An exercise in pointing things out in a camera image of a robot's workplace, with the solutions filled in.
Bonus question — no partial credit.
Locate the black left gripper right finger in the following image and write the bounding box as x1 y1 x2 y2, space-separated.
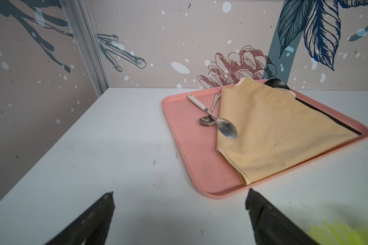
245 188 317 245

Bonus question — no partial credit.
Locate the small metal spoon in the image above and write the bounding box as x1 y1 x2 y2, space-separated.
199 93 221 127

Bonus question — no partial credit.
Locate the yellow shuttlecock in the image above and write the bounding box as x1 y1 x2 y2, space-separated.
308 221 368 245

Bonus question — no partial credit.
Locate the white handled spoon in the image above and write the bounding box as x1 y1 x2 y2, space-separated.
187 94 238 139

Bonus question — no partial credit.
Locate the black ladle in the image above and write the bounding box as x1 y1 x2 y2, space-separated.
264 78 362 135

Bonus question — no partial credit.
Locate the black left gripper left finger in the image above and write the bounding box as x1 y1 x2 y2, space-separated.
47 192 115 245

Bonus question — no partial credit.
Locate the yellow cloth napkin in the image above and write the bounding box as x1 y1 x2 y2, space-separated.
216 78 356 185

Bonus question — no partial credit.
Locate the aluminium frame post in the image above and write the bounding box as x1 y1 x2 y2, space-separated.
60 0 110 97

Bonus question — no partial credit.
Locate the pink plastic tray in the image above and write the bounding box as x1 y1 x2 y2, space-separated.
162 88 368 200

